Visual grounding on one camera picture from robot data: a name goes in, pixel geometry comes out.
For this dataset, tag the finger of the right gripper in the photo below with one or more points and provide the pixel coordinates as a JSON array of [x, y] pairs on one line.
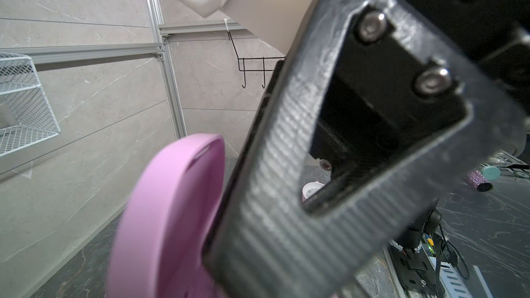
[[266, 243]]

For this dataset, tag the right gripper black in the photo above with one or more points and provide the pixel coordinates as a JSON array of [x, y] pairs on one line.
[[382, 104]]

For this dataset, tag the purple earbud charging case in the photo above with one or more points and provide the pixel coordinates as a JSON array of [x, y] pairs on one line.
[[158, 243]]

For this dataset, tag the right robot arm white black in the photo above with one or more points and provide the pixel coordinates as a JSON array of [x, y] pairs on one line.
[[378, 110]]

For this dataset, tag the glitter purple roller outside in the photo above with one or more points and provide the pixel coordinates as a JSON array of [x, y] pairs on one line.
[[476, 180]]

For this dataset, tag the black wire hook rack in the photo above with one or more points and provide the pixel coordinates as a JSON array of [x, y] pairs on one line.
[[247, 65]]

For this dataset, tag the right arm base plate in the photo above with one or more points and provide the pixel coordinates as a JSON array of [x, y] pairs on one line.
[[415, 273]]

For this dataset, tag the white wire mesh basket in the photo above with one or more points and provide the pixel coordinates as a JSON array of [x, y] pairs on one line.
[[26, 113]]

